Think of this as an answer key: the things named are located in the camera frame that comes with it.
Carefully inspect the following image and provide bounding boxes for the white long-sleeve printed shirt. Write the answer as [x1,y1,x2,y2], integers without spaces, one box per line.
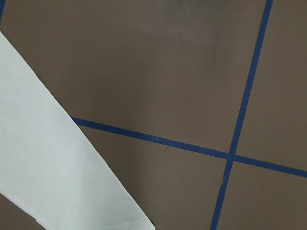
[0,35,154,230]

